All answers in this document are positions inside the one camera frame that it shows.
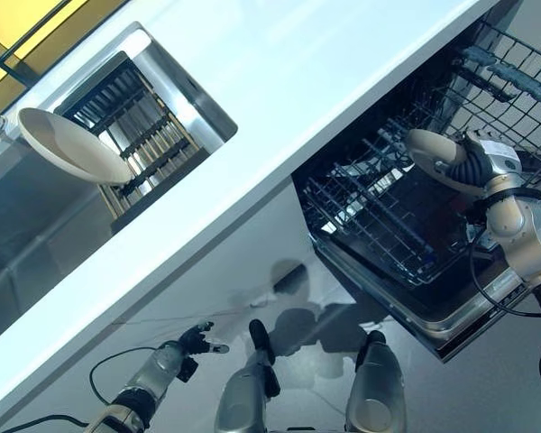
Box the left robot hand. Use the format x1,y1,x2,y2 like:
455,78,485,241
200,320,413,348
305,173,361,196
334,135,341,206
178,320,230,357

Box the built-in dishwasher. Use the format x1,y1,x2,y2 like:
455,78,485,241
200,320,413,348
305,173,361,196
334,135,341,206
291,0,541,363

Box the cream plate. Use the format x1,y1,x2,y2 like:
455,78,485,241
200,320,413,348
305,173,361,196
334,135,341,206
17,107,133,186
404,127,489,196

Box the white cabinet door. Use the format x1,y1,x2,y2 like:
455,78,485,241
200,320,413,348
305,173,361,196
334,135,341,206
0,183,358,433

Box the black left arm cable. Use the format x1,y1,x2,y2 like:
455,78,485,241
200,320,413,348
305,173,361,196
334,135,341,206
0,345,160,433

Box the stainless steel sink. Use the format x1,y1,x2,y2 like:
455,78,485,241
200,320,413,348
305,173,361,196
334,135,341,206
0,21,240,319

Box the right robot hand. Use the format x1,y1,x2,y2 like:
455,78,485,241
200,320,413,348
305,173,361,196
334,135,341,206
435,134,522,187

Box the left robot leg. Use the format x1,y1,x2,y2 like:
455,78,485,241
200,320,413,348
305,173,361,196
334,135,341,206
213,318,281,433

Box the yellow window with dark frame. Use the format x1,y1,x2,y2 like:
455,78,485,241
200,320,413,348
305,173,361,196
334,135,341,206
0,0,132,116

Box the dishwasher wire rack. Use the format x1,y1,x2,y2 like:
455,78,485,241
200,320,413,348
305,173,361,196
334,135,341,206
302,17,541,286

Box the black sink drying rack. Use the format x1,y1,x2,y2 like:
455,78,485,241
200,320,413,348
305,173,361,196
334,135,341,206
52,51,209,232

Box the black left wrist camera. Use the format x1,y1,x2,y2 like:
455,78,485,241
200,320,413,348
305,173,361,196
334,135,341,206
176,355,197,382

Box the dishwasher door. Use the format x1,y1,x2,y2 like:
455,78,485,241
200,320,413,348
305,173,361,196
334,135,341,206
312,237,541,363

